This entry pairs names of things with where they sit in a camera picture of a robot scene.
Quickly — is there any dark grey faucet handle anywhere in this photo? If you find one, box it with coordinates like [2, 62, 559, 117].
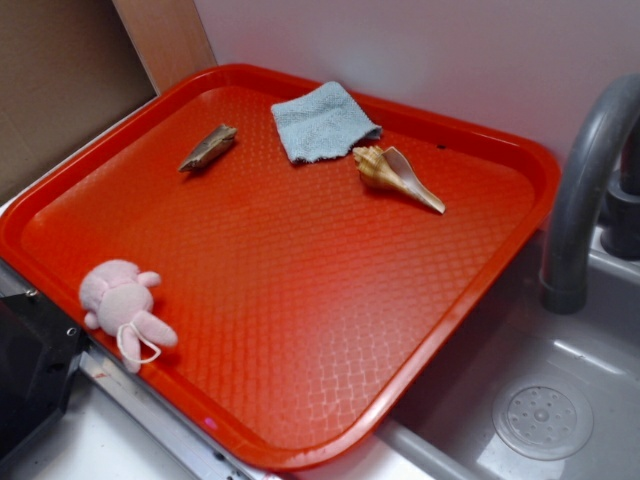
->
[601, 121, 639, 260]

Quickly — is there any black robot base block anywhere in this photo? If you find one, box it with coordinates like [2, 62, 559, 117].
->
[1, 290, 86, 469]

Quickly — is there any light blue folded cloth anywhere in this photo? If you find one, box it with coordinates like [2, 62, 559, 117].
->
[271, 81, 382, 164]

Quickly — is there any tan spiral conch shell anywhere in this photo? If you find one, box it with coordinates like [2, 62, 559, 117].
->
[352, 146, 446, 214]

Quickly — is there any brown driftwood piece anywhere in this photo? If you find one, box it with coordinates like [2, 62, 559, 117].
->
[178, 124, 238, 173]

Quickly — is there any grey curved sink faucet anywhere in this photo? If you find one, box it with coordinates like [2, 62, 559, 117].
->
[539, 73, 639, 314]

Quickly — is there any light wooden board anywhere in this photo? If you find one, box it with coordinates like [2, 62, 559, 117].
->
[113, 0, 217, 94]

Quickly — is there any brown cardboard panel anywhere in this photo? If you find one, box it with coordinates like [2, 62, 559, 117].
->
[1, 1, 155, 201]

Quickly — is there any pink plush bunny toy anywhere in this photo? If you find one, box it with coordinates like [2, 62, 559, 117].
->
[79, 259, 178, 374]

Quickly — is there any grey plastic sink basin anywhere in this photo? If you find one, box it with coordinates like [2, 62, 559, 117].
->
[379, 239, 639, 479]

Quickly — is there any red plastic tray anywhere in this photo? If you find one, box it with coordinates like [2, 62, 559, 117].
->
[1, 65, 560, 472]

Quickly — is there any round sink drain strainer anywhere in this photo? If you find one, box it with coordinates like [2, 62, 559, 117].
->
[492, 381, 594, 461]

